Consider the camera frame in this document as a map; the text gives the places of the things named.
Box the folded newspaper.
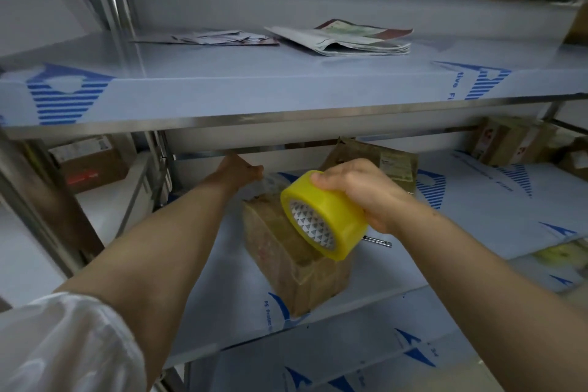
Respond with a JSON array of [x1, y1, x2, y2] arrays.
[[265, 18, 414, 57]]

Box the person's right forearm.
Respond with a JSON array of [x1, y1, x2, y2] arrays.
[[391, 198, 588, 392]]

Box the taped brown cardboard box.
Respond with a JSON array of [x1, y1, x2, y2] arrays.
[[241, 194, 358, 318]]

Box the yellow flat packet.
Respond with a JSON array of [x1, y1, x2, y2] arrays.
[[534, 239, 588, 270]]

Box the brown cardboard piece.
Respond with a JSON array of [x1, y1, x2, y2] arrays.
[[564, 0, 588, 46]]

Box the cardboard box with red label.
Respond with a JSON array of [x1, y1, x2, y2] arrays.
[[47, 134, 133, 195]]

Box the person's right hand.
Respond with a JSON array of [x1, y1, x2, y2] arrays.
[[311, 159, 425, 236]]

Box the person's left forearm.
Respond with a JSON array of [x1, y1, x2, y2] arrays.
[[54, 171, 240, 376]]

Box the person's left hand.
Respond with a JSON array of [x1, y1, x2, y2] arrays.
[[215, 155, 265, 193]]

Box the pile of loose papers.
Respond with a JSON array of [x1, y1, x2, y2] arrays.
[[130, 29, 280, 46]]

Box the white sleeve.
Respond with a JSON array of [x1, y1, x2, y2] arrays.
[[0, 292, 148, 392]]

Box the yellow packing tape roll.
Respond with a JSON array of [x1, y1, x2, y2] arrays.
[[250, 170, 369, 262]]

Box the steel shelving rack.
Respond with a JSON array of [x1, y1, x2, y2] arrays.
[[0, 0, 588, 392]]

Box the small brown cardboard box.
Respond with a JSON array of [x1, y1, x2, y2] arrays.
[[558, 136, 588, 182]]

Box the cardboard box with white labels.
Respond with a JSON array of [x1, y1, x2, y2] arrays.
[[472, 115, 559, 167]]

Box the brown paper parcel bag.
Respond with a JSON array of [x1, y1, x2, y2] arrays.
[[321, 136, 420, 198]]

